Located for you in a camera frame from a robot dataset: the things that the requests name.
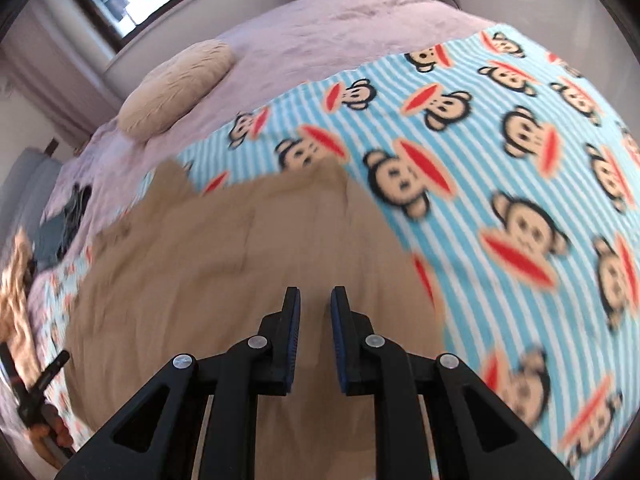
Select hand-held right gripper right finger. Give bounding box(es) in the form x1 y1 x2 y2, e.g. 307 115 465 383
330 286 577 480

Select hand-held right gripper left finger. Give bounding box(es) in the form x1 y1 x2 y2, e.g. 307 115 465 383
54 286 303 480

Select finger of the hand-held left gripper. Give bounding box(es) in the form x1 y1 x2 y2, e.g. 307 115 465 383
24 350 71 402
0 342 27 403

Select tan puffer jacket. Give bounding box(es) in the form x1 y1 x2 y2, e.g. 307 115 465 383
65 157 446 480

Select person's left hand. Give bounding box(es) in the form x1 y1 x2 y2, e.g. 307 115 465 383
30 416 77 455

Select cream striped garment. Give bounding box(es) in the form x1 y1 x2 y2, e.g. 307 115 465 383
0 229 47 396

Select blue jeans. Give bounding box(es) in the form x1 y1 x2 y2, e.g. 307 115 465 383
34 185 94 272

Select grey padded headboard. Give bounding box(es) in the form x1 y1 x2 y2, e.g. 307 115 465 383
0 147 64 257

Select monkey print striped blanket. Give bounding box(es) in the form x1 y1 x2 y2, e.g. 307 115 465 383
27 22 640 471

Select round cream cushion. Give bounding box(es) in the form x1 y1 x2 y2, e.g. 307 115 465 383
119 40 236 137

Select lilac curtain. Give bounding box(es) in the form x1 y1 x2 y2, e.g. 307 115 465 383
0 0 123 153

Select lilac bedspread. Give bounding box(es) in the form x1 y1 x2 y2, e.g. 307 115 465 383
25 0 506 321

